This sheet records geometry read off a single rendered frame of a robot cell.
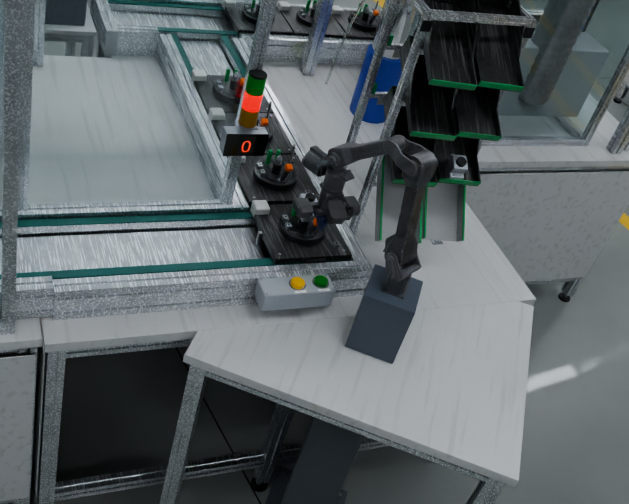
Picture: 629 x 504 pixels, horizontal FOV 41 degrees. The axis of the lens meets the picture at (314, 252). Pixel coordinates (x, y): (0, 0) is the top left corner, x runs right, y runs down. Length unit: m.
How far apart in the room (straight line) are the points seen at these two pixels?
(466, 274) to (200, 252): 0.87
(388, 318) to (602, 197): 1.84
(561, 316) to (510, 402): 1.86
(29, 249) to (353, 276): 0.89
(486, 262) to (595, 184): 1.09
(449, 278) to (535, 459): 1.09
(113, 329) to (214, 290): 0.28
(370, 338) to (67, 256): 0.84
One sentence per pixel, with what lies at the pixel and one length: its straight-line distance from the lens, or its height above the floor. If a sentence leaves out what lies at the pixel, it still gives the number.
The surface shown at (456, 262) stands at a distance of 2.77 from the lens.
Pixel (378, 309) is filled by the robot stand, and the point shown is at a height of 1.03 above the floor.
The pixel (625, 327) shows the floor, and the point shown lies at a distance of 4.40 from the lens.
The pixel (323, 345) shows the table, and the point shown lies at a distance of 2.32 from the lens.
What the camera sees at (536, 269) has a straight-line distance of 4.01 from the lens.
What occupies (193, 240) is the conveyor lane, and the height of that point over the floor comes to 0.92.
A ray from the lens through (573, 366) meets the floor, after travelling 4.02.
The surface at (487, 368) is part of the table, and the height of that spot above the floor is 0.86.
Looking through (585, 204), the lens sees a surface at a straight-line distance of 3.86.
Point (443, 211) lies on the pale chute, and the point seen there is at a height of 1.05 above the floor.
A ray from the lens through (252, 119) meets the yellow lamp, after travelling 2.31.
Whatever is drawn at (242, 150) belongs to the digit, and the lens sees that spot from 2.36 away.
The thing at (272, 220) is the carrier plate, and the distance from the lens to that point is 2.49.
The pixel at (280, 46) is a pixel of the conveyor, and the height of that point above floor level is 0.93.
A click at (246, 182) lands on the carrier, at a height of 0.97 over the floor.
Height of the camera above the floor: 2.48
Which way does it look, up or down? 39 degrees down
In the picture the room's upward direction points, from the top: 18 degrees clockwise
